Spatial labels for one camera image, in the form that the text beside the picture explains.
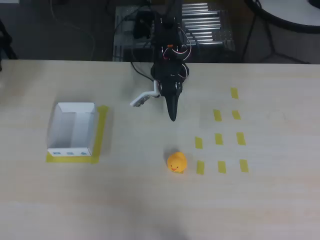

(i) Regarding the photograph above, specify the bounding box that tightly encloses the black camera cable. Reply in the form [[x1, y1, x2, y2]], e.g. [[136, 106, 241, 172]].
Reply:
[[129, 61, 155, 83]]

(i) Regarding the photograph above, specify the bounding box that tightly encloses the metal roller frame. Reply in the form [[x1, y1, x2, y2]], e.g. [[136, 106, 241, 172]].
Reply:
[[112, 2, 237, 62]]

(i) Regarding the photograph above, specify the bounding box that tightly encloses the black chair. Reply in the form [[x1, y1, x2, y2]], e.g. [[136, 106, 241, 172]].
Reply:
[[0, 17, 19, 61]]

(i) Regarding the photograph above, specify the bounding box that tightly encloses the black table leg frame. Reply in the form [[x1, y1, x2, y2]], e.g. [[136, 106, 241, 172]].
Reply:
[[240, 13, 313, 64]]

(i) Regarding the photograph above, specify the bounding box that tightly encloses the white cardboard box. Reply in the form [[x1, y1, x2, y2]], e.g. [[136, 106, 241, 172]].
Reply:
[[46, 101, 97, 158]]

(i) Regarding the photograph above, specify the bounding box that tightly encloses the round white table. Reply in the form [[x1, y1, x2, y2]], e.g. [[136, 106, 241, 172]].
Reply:
[[243, 0, 320, 34]]

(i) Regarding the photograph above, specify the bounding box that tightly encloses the yellow rubber duck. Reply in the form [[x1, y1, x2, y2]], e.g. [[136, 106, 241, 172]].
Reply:
[[166, 151, 188, 175]]

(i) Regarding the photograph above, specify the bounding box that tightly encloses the long yellow tape strip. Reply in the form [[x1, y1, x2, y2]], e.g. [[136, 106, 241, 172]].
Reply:
[[45, 153, 101, 165], [90, 105, 110, 163]]

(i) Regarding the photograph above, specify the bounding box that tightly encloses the white floor cable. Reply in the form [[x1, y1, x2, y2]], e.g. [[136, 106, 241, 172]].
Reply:
[[49, 0, 96, 61]]

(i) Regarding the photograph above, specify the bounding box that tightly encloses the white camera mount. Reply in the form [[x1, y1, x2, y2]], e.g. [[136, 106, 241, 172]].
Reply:
[[129, 79, 161, 109]]

